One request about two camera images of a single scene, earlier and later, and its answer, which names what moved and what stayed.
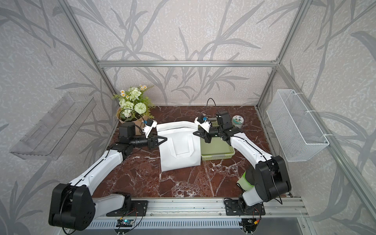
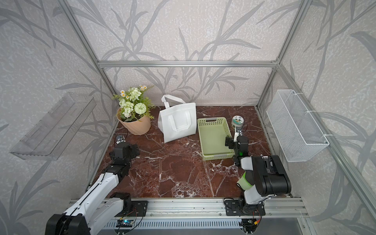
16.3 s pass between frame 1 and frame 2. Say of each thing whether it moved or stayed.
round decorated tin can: stayed
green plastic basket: stayed
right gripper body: moved
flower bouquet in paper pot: stayed
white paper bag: moved
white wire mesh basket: stayed
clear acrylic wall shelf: stayed
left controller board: stayed
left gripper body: moved
